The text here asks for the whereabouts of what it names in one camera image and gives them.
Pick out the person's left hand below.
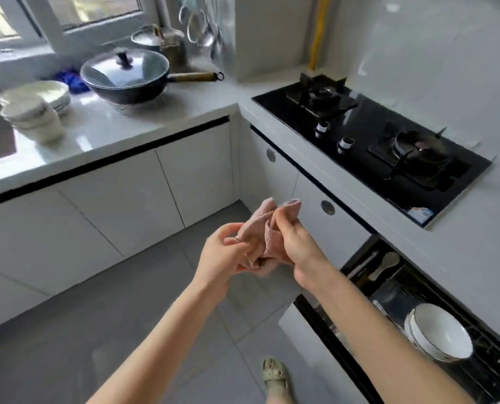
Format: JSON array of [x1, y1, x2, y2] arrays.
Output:
[[195, 222, 261, 290]]

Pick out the person's right hand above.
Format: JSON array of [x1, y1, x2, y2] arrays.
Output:
[[268, 205, 330, 290]]

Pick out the pink dish cloth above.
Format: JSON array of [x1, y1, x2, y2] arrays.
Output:
[[224, 198, 302, 277]]

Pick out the person's right forearm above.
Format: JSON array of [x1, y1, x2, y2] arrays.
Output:
[[305, 267, 478, 404]]

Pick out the person's left forearm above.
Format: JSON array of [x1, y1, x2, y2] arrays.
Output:
[[86, 277, 234, 404]]

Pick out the white cabinet door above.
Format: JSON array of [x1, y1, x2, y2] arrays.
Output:
[[292, 174, 373, 270], [238, 122, 300, 215], [155, 121, 235, 228], [56, 149, 186, 258]]

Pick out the white spoon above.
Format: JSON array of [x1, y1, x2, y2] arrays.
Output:
[[368, 251, 401, 282]]

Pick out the black glass gas hob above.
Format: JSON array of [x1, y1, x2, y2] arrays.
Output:
[[251, 73, 493, 228]]

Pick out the black burner grate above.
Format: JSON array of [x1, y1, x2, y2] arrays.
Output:
[[368, 124, 471, 192], [286, 72, 359, 118]]

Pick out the person's beige sandal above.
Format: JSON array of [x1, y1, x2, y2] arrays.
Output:
[[262, 357, 295, 402]]

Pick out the open pull-out dish drawer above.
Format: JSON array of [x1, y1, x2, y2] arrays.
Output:
[[279, 235, 500, 404]]

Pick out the white bowl with gold rim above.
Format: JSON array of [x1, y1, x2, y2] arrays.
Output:
[[404, 303, 474, 363]]

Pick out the glass wok lid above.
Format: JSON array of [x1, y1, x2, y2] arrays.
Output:
[[80, 48, 170, 89]]

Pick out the yellow gas pipe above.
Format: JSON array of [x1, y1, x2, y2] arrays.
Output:
[[308, 0, 332, 71]]

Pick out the steel pot with lid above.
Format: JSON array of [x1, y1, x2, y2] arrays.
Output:
[[131, 24, 188, 72]]

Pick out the hanging steel utensils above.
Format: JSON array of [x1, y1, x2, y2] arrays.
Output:
[[176, 0, 225, 59]]

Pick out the blue cloth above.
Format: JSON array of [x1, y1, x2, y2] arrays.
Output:
[[50, 68, 91, 95]]

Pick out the stack of white bowls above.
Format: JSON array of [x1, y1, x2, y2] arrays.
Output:
[[0, 94, 65, 144]]

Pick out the stack of white plates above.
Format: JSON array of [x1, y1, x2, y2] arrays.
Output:
[[2, 81, 72, 116]]

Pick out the dark wok with wooden handle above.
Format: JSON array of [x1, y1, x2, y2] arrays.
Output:
[[80, 48, 225, 106]]

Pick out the white window frame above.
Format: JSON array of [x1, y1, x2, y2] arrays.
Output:
[[0, 0, 166, 55]]

